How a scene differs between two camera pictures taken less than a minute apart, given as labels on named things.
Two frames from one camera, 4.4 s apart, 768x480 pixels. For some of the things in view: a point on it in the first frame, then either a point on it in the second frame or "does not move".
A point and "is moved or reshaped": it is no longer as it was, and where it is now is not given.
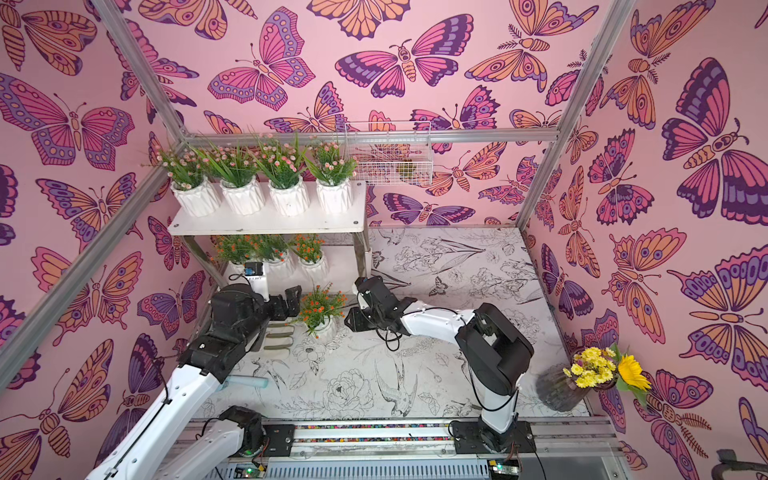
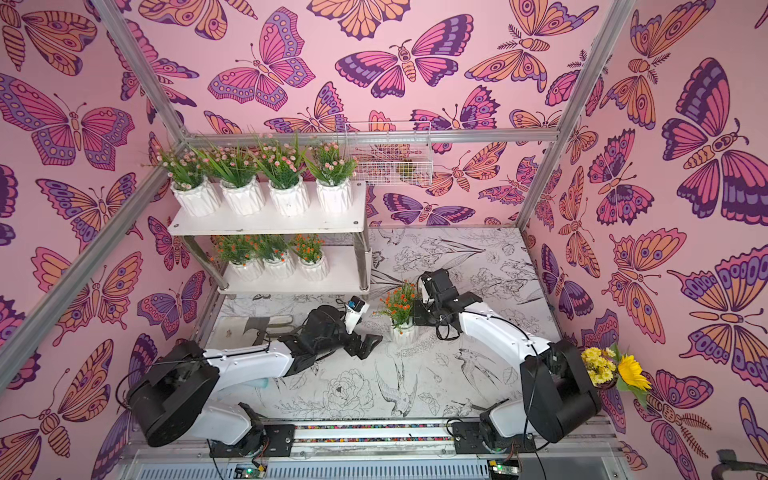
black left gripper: x=280 y=313 to x=354 y=348
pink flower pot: x=236 y=168 does not move
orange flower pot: x=239 y=249 does not move
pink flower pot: x=333 y=169 does not move
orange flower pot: x=318 y=308 is moved or reshaped
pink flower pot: x=288 y=192 does not move
